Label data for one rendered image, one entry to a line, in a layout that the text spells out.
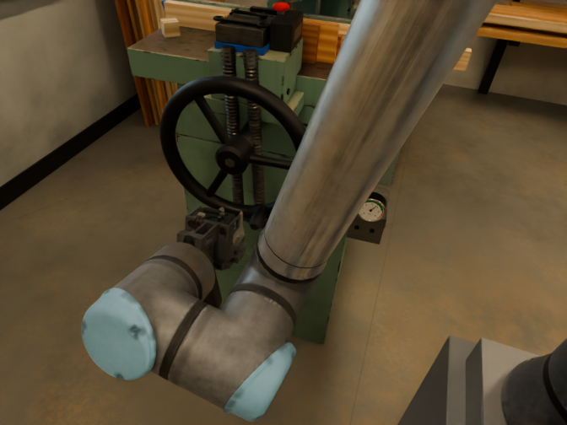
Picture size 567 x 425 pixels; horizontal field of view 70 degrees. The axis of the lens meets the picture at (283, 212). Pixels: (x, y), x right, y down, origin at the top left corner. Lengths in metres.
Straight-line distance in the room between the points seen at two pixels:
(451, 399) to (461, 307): 0.90
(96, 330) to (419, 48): 0.39
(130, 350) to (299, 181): 0.24
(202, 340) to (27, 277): 1.40
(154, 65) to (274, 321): 0.65
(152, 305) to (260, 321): 0.12
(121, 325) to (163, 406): 0.92
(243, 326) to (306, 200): 0.16
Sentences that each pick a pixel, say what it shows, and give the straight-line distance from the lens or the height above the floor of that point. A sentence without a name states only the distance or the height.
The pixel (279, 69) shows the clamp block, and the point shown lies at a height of 0.95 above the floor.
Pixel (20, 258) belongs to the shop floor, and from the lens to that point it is 1.88.
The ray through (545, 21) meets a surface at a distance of 2.83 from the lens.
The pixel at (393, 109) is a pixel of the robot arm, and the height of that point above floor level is 1.08.
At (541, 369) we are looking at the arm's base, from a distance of 0.69.
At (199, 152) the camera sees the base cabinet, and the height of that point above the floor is 0.67.
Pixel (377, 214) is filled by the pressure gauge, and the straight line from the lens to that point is 0.89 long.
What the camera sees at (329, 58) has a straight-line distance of 0.89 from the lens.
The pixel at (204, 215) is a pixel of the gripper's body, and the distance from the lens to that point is 0.63.
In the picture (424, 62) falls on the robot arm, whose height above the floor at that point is 1.11.
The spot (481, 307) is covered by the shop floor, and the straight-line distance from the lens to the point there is 1.70.
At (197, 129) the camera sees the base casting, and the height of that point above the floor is 0.74.
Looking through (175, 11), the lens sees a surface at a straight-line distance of 1.09.
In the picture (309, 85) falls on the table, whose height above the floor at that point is 0.88.
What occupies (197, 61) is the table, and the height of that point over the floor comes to 0.90.
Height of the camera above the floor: 1.22
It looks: 41 degrees down
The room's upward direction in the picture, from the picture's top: 4 degrees clockwise
